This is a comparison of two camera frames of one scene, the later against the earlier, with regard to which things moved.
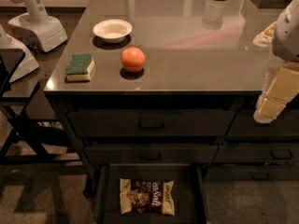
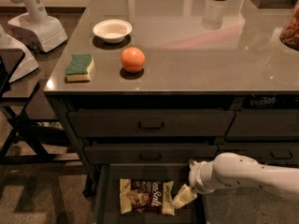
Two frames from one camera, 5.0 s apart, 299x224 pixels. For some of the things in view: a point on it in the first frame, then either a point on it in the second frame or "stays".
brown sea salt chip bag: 147,196 stays
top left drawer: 151,123 stays
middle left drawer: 150,154 stays
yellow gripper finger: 268,110 → 192,162
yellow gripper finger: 285,85 → 185,195
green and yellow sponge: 80,68 stays
